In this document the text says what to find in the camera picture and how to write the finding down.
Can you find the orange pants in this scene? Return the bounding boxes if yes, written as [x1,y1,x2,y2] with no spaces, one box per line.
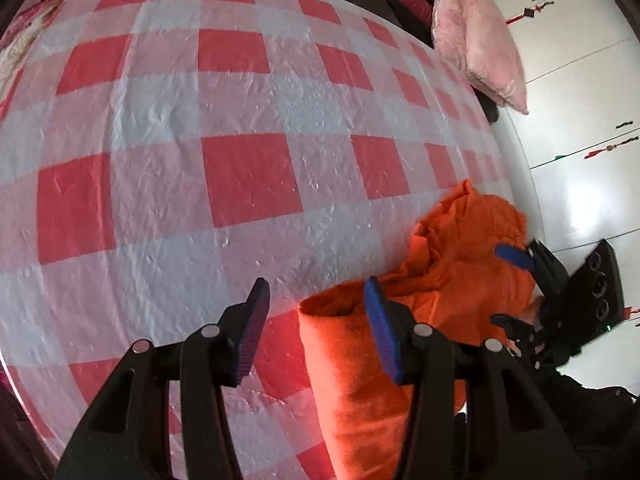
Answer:
[298,180,535,479]

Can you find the pink floral pillow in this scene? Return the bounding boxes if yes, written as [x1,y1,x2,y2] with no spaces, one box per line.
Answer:
[460,0,528,115]
[432,0,506,106]

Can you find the pink floral pillow top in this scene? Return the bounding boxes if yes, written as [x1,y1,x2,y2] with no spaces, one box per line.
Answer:
[460,0,528,115]

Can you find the pink checkered table cover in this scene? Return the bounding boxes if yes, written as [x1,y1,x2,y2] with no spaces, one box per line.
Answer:
[1,0,511,479]

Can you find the pink floral pillow bottom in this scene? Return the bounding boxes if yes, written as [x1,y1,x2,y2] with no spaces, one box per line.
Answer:
[432,0,506,106]

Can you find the red chinese knot ornament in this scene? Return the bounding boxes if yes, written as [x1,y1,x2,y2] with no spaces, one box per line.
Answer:
[506,1,554,25]

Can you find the right hand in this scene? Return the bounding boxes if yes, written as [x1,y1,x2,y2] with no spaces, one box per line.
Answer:
[518,296,544,326]

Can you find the white wardrobe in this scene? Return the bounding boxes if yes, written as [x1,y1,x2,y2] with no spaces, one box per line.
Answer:
[495,0,639,390]

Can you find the right forearm dark sleeve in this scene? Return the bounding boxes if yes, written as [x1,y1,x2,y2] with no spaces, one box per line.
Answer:
[537,370,639,479]

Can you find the floral bed sheet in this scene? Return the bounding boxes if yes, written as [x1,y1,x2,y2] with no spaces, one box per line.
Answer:
[1,0,63,102]

